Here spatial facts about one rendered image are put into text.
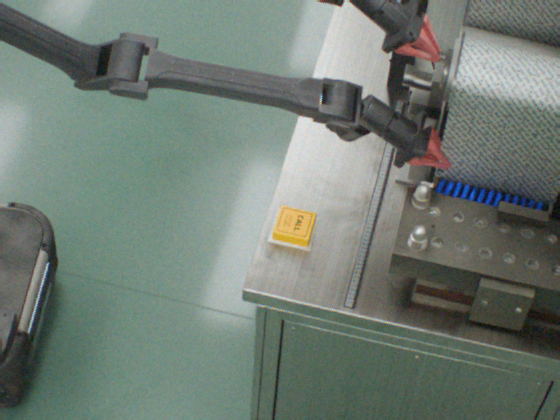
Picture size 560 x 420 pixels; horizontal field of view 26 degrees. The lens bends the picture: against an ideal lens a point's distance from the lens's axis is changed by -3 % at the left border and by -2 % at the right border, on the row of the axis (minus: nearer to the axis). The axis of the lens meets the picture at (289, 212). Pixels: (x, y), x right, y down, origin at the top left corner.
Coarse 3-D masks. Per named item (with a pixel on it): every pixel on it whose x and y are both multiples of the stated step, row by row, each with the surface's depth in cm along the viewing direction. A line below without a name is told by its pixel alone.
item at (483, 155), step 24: (456, 120) 215; (456, 144) 219; (480, 144) 218; (504, 144) 216; (528, 144) 215; (552, 144) 213; (456, 168) 224; (480, 168) 223; (504, 168) 221; (528, 168) 219; (552, 168) 218; (504, 192) 226; (528, 192) 224; (552, 192) 223
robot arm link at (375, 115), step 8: (368, 96) 218; (368, 104) 216; (376, 104) 216; (384, 104) 218; (360, 112) 217; (368, 112) 216; (376, 112) 216; (384, 112) 217; (392, 112) 218; (360, 120) 217; (368, 120) 216; (376, 120) 216; (384, 120) 217; (360, 128) 222; (368, 128) 218; (376, 128) 217; (384, 128) 217
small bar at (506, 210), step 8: (504, 208) 221; (512, 208) 221; (520, 208) 221; (528, 208) 222; (504, 216) 222; (512, 216) 221; (520, 216) 221; (528, 216) 220; (536, 216) 221; (544, 216) 221; (536, 224) 221; (544, 224) 221
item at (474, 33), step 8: (472, 32) 223; (480, 32) 223; (488, 32) 224; (480, 40) 222; (488, 40) 222; (496, 40) 222; (504, 40) 222; (512, 40) 222; (520, 40) 223; (520, 48) 221; (528, 48) 221; (536, 48) 221; (544, 48) 222; (552, 48) 222; (552, 56) 220
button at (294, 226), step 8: (280, 208) 234; (288, 208) 234; (280, 216) 233; (288, 216) 233; (296, 216) 233; (304, 216) 233; (312, 216) 233; (280, 224) 232; (288, 224) 232; (296, 224) 232; (304, 224) 232; (312, 224) 232; (272, 232) 231; (280, 232) 230; (288, 232) 230; (296, 232) 231; (304, 232) 231; (280, 240) 232; (288, 240) 231; (296, 240) 230; (304, 240) 230
